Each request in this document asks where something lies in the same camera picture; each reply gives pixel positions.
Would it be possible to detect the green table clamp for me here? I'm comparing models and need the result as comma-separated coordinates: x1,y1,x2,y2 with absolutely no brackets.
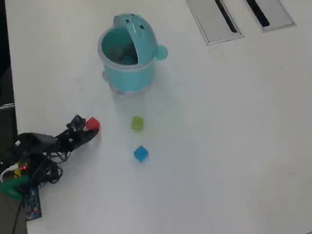
0,175,31,201

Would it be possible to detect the white cable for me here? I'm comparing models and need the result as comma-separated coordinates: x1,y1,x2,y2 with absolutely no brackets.
0,165,19,183

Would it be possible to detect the blue circuit board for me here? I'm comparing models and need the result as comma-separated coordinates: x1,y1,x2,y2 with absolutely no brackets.
23,187,42,221

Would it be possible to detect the black furniture beside table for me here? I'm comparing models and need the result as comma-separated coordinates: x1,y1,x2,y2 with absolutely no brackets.
0,0,20,169

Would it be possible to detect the silver table cable grommet plate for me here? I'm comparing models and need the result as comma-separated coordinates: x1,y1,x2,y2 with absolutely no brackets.
185,0,245,46
241,0,297,33

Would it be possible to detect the teal whale-shaped bin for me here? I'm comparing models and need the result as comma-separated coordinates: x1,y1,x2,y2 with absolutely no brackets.
98,13,169,95

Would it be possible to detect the blue cube block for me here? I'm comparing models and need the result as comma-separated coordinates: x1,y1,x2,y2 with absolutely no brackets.
133,145,150,163

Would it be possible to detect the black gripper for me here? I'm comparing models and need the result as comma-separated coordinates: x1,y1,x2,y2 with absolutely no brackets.
55,129,99,152

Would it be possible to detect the red cube block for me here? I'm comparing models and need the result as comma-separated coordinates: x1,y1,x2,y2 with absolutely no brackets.
85,117,101,130

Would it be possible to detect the black power cable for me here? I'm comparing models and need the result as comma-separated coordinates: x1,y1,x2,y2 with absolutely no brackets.
11,199,25,234

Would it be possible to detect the small driver board red LED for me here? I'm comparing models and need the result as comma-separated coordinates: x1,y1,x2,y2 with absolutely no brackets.
17,159,31,173

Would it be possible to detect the green cube block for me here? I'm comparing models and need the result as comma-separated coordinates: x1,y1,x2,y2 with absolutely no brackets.
131,116,144,131

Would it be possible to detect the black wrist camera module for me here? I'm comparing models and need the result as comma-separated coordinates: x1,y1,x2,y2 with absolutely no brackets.
66,114,87,131

